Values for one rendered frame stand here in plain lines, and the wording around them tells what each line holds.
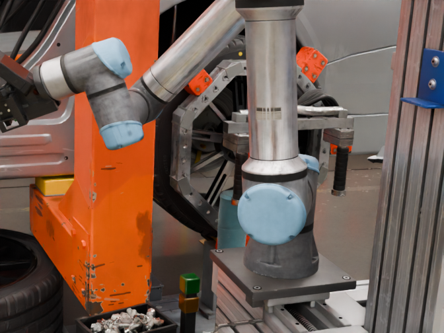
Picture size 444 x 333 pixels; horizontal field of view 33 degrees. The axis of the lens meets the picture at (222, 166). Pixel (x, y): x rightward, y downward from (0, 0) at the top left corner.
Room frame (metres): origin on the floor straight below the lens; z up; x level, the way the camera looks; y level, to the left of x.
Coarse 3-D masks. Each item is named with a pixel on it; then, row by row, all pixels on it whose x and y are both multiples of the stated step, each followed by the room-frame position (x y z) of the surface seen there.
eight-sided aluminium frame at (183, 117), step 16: (224, 64) 2.26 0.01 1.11; (240, 64) 2.25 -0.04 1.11; (224, 80) 2.23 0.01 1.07; (304, 80) 2.36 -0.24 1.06; (192, 96) 2.23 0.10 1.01; (208, 96) 2.20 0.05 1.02; (176, 112) 2.20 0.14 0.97; (192, 112) 2.18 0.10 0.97; (176, 128) 2.21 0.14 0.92; (176, 144) 2.21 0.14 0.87; (320, 144) 2.39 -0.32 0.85; (176, 160) 2.18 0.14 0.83; (320, 160) 2.40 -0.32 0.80; (176, 176) 2.17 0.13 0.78; (320, 176) 2.40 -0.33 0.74; (192, 192) 2.19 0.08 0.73; (208, 208) 2.21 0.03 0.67
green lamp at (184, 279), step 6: (180, 276) 1.71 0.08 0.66; (186, 276) 1.70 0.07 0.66; (192, 276) 1.70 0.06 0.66; (180, 282) 1.70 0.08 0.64; (186, 282) 1.68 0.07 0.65; (192, 282) 1.69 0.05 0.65; (198, 282) 1.69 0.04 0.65; (180, 288) 1.70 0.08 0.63; (186, 288) 1.68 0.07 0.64; (192, 288) 1.69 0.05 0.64; (198, 288) 1.69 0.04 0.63; (186, 294) 1.68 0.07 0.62
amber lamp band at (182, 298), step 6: (180, 294) 1.71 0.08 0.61; (180, 300) 1.70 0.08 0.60; (186, 300) 1.68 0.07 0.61; (192, 300) 1.69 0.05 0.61; (198, 300) 1.69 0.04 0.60; (180, 306) 1.70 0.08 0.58; (186, 306) 1.68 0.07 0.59; (192, 306) 1.69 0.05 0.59; (198, 306) 1.70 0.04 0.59; (186, 312) 1.68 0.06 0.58; (192, 312) 1.69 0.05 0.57
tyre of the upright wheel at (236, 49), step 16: (224, 48) 2.32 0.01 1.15; (240, 48) 2.34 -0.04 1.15; (208, 64) 2.29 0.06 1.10; (176, 96) 2.25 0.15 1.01; (160, 128) 2.23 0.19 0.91; (160, 144) 2.23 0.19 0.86; (160, 160) 2.23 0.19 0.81; (160, 176) 2.23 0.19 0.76; (160, 192) 2.24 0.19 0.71; (176, 192) 2.25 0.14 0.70; (176, 208) 2.26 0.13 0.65; (192, 208) 2.28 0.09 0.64; (192, 224) 2.28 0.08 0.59; (208, 224) 2.31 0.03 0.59
